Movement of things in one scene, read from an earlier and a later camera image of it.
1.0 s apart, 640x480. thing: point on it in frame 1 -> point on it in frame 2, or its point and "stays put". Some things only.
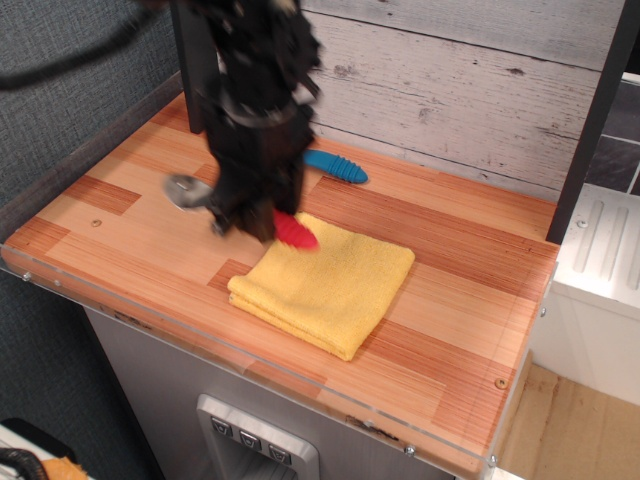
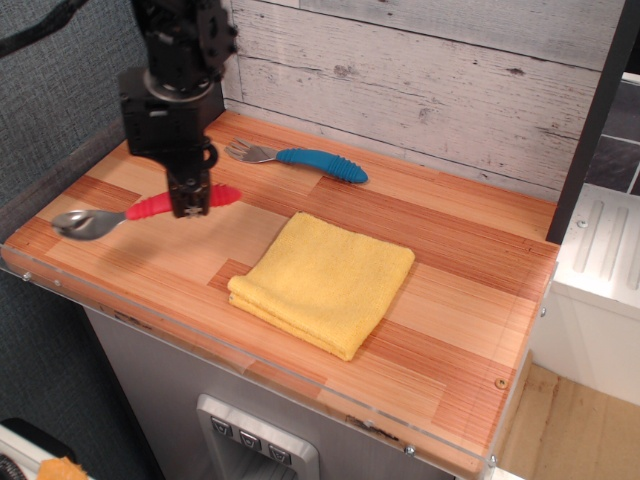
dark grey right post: (596, 119) stays put
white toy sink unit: (586, 324) stays put
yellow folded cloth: (334, 296) stays put
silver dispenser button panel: (245, 447) stays put
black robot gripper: (256, 148) -> (174, 131)
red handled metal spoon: (184, 192) -> (83, 224)
